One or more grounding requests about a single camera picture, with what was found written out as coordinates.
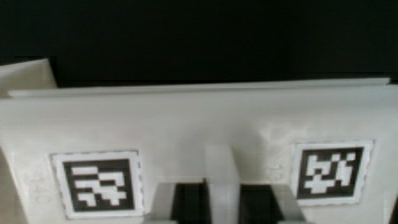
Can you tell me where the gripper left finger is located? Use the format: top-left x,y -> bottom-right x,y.
171,181 -> 212,224

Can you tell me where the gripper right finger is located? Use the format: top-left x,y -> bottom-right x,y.
239,184 -> 285,224

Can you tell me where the white door panel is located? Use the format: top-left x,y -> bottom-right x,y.
0,79 -> 398,224

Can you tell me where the white cabinet body box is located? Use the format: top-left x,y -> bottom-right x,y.
0,59 -> 58,99

